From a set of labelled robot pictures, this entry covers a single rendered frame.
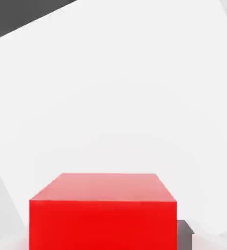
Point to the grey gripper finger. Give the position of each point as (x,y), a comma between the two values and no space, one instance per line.
(184,237)

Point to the small red cube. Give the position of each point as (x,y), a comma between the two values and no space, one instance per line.
(103,220)

